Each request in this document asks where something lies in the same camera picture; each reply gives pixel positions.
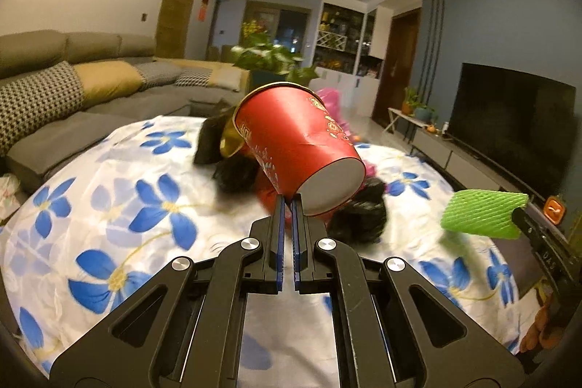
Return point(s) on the white folding side table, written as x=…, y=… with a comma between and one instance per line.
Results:
x=394, y=115

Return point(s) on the white display cabinet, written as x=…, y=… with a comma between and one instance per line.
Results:
x=350, y=53

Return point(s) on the pink plastic bag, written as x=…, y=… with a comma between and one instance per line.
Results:
x=332, y=101

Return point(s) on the mustard yellow cushion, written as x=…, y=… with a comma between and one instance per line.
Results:
x=107, y=80

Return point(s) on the black white patterned cushion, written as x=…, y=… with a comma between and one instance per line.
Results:
x=29, y=103

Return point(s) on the red gold paper cup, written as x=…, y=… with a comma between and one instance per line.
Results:
x=231, y=141

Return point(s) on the small plants on side table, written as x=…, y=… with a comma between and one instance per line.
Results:
x=412, y=106

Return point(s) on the dark wooden door right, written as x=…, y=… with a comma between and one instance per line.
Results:
x=398, y=63

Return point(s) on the green potted plant dark pot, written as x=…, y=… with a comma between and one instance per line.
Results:
x=269, y=63

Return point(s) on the red white plastic bag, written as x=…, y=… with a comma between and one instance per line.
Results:
x=267, y=196

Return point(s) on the grey plastic trash bin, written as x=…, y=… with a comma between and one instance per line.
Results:
x=519, y=256

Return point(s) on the grey low tv cabinet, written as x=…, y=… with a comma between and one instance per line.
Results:
x=465, y=169

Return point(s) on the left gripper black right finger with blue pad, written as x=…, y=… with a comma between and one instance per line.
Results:
x=392, y=327

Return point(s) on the red paper cup front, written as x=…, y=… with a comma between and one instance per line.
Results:
x=302, y=150

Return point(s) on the orange small clock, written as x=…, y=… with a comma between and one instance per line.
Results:
x=554, y=210

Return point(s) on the black flat television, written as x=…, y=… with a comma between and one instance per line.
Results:
x=523, y=123

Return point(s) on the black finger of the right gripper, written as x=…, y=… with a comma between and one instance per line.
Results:
x=529, y=221

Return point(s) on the green foam net sleeve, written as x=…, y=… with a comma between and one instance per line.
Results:
x=484, y=212

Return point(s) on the black plastic bag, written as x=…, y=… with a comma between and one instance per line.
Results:
x=364, y=217

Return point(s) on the grey sectional sofa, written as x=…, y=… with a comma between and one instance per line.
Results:
x=200, y=91

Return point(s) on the blue floral white tablecloth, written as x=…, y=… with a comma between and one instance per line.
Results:
x=116, y=215

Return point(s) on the brown wooden door left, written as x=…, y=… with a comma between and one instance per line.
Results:
x=172, y=27

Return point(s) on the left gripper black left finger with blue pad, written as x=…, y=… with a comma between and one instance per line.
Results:
x=185, y=326

